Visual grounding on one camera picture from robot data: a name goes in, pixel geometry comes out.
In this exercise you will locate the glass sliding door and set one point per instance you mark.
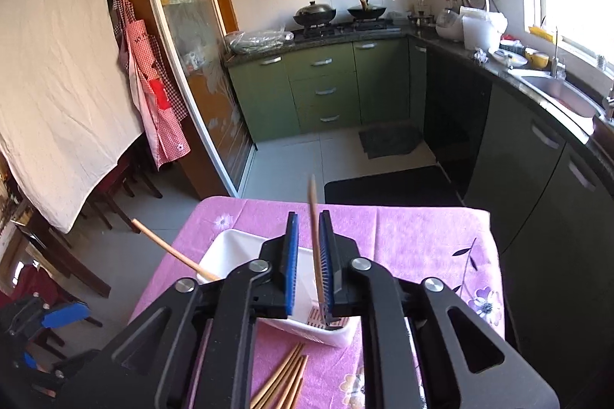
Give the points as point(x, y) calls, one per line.
point(206, 53)

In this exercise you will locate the small dark floor mat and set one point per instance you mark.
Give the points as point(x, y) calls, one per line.
point(391, 140)

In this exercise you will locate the large black floor mat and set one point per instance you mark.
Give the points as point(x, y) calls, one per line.
point(393, 188)

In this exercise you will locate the tall curved steel faucet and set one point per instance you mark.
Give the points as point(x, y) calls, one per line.
point(608, 104)

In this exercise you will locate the steel kitchen sink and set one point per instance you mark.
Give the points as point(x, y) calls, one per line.
point(566, 94)

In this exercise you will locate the yellow bowl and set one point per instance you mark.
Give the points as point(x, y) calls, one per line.
point(537, 61)

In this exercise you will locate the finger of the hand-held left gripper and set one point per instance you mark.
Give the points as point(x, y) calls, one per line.
point(65, 315)
point(29, 360)

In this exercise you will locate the crumpled foil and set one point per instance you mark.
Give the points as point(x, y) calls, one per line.
point(480, 55)

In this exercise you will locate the white plastic utensil holder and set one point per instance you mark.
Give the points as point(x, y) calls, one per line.
point(225, 250)

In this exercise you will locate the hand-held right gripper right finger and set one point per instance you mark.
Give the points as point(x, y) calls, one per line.
point(326, 265)

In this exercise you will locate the condiment bottles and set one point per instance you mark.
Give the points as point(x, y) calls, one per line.
point(422, 3)

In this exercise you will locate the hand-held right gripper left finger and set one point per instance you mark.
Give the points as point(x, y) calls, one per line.
point(291, 265)

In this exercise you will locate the dark wooden chair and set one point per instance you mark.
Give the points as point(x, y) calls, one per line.
point(124, 183)

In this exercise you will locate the black gas stove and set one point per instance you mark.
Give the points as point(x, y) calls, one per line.
point(345, 30)

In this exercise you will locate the dark stone countertop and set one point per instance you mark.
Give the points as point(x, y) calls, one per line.
point(446, 46)

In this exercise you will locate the white rice cooker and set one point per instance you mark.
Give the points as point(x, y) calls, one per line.
point(450, 25)

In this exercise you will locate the bunch of wooden chopsticks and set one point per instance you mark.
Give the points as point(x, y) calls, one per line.
point(283, 378)

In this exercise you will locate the red checked apron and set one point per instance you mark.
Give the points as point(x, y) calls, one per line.
point(153, 102)

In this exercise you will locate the small steel pot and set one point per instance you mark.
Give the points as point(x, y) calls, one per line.
point(421, 21)

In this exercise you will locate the dark base cabinet run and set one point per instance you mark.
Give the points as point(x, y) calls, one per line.
point(527, 198)

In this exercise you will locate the long wooden chopstick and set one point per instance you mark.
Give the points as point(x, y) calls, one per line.
point(314, 236)
point(168, 248)

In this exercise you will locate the purple floral tablecloth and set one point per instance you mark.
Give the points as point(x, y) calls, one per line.
point(407, 241)

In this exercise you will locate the white plate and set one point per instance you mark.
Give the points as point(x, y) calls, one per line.
point(511, 58)

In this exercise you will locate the black wok with lid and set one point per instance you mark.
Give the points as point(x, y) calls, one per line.
point(314, 13)

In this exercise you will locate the small steel faucet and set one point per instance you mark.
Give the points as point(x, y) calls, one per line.
point(556, 58)

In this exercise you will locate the white plastic bucket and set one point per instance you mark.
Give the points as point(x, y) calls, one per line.
point(479, 29)

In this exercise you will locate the green base cabinet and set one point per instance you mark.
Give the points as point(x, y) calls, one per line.
point(383, 82)

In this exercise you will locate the yellow tray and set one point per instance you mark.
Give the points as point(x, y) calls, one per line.
point(539, 32)

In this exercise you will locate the white hanging sheet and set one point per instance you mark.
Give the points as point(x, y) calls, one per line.
point(57, 77)

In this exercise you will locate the clear plastic bag bundle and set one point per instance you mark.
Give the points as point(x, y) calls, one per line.
point(254, 40)

